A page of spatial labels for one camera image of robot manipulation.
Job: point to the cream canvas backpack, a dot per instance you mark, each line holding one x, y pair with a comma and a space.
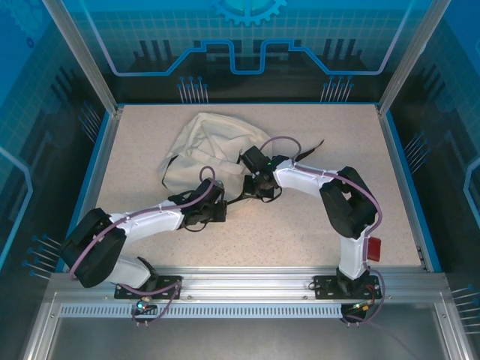
210, 150

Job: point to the red wallet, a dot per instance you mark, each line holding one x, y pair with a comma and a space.
375, 249

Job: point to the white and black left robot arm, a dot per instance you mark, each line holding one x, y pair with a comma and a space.
150, 223

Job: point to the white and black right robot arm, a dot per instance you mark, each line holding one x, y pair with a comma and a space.
300, 178

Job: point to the small connector with green light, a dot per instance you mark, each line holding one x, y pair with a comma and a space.
362, 306
141, 304

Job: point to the grey metal lower tray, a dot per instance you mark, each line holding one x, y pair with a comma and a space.
243, 337

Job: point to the aluminium front rail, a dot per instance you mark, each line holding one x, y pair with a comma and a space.
243, 281

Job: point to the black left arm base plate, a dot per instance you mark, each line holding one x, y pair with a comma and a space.
165, 282

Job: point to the aluminium and blue side rail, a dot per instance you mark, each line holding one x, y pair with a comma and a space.
390, 138
110, 138

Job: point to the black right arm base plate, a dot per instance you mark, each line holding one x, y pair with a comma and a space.
322, 287

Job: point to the aluminium frame post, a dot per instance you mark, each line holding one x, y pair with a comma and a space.
412, 56
82, 60

